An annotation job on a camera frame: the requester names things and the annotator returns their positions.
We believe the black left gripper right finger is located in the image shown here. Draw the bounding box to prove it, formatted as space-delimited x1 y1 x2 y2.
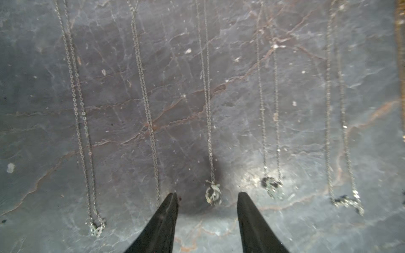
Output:
237 192 289 253

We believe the gold chain necklace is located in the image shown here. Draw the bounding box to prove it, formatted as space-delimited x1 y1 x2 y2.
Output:
394 0 405 143

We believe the silver necklace ring pendant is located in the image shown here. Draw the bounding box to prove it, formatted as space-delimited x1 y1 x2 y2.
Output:
255 1 284 200

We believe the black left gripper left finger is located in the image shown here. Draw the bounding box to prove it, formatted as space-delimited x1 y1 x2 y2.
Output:
125 193 179 253

